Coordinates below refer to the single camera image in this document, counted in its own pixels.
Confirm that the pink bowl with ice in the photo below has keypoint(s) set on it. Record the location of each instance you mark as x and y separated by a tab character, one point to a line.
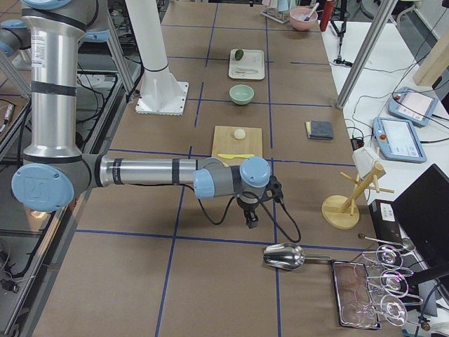
301	19

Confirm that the yellow plastic knife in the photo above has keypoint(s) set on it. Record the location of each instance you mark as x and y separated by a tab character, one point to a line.
235	156

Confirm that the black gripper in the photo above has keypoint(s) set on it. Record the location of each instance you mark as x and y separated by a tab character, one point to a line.
248	206

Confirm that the white steamed bun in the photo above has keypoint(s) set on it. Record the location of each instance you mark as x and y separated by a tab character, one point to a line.
239	134

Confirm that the cream bear serving tray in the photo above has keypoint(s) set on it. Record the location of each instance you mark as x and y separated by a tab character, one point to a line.
252	59

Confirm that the aluminium frame post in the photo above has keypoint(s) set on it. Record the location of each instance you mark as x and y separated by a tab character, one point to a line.
365	50

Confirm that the wire rack of cups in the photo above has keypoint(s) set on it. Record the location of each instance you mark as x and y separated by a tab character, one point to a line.
277	10

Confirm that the blue teach pendant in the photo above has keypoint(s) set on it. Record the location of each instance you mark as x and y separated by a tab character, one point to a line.
408	103
397	140

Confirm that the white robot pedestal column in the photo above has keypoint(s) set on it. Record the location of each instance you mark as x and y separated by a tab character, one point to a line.
144	17

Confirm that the white ceramic spoon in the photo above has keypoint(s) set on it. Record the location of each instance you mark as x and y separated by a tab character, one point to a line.
244	71

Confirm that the mint green bowl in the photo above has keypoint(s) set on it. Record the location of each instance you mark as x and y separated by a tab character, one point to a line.
241	94

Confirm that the clear wine glass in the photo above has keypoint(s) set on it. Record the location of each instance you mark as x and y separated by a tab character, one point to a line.
392	283
386	257
364	315

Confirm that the bamboo cutting board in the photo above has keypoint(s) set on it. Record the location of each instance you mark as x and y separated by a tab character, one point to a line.
224	142

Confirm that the far blue teach pendant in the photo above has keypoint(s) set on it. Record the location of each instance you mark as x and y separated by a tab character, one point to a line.
408	103

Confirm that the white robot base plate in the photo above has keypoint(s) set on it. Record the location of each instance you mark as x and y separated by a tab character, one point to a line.
162	94

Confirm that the green avocado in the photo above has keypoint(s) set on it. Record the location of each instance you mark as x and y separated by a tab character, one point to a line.
238	55

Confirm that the red cylinder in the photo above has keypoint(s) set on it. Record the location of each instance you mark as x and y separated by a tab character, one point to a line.
326	14

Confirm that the grey folded cloth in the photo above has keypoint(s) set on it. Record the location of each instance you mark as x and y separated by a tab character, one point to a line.
319	130

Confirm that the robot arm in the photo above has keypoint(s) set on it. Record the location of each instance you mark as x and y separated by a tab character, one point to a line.
55	170
15	36

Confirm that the steel scoop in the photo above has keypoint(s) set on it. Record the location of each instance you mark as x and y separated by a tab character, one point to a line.
290	256

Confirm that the steel tube in bowl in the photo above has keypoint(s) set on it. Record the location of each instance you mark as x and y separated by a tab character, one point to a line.
311	12

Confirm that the black tripod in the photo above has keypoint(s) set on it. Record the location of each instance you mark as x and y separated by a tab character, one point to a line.
340	32

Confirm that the near blue teach pendant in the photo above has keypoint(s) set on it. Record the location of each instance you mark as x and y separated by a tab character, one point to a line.
397	140

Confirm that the wooden mug tree stand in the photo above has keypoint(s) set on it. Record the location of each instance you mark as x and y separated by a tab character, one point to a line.
342	212

